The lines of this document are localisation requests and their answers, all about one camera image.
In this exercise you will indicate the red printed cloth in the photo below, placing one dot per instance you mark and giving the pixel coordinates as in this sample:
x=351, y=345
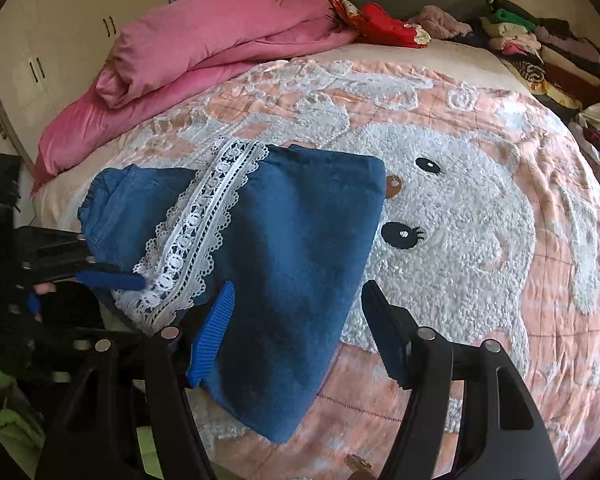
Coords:
x=385, y=25

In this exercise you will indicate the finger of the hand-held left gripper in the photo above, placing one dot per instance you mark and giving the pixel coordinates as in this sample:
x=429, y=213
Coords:
x=50, y=242
x=112, y=280

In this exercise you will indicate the light green cloth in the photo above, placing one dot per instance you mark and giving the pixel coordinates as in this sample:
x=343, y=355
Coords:
x=5, y=410

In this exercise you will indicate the cream wardrobe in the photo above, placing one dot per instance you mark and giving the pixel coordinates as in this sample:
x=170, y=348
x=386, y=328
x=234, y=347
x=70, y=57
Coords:
x=70, y=15

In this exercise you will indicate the pink duvet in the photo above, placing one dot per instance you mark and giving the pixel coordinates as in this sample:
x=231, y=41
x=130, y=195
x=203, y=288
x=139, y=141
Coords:
x=205, y=55

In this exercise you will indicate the mauve plush cloth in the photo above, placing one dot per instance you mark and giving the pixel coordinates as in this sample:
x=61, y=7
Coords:
x=440, y=20

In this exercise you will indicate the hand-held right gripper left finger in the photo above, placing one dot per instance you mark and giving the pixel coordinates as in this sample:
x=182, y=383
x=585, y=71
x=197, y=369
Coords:
x=212, y=335

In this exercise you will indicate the person's black clothing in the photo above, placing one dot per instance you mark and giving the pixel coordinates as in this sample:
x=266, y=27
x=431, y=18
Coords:
x=85, y=310

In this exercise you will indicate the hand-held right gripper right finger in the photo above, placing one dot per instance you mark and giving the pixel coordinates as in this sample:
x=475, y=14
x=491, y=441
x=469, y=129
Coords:
x=391, y=350

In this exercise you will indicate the person's left hand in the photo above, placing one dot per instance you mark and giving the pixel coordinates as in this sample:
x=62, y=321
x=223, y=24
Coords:
x=35, y=305

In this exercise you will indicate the stack of folded clothes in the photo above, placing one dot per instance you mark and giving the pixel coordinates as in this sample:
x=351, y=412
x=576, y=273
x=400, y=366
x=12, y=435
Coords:
x=540, y=50

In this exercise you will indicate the blue denim pants lace trim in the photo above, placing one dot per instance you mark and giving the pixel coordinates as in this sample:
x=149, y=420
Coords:
x=290, y=240

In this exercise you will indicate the pink and white printed blanket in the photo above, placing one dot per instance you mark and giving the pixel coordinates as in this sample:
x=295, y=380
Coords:
x=480, y=185

